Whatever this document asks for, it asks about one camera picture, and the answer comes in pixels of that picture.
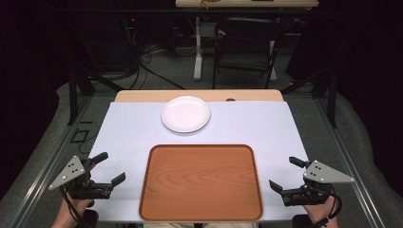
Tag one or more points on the black metal stand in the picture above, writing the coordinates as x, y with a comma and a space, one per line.
73, 95
331, 101

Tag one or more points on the black horizontal frame bar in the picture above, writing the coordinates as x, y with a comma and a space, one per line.
126, 11

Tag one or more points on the aluminium frame rail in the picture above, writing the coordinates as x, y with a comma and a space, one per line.
351, 171
47, 171

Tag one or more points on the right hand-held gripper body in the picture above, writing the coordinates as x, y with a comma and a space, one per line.
323, 174

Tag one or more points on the white table mat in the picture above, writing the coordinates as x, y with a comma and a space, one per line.
126, 126

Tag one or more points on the black folding chair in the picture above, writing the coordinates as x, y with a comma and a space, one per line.
244, 34

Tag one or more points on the wooden tray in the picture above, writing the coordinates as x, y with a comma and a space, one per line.
201, 183

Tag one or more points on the person's left hand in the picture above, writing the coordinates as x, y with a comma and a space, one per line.
68, 213

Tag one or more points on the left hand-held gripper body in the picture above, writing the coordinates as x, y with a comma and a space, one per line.
70, 172

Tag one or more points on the white desk leg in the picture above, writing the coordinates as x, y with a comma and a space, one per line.
198, 53
273, 63

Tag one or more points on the person's right hand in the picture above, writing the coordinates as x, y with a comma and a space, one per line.
321, 213

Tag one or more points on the white round plate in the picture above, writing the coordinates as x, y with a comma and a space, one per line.
185, 114

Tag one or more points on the orange object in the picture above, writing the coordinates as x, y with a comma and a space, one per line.
204, 3

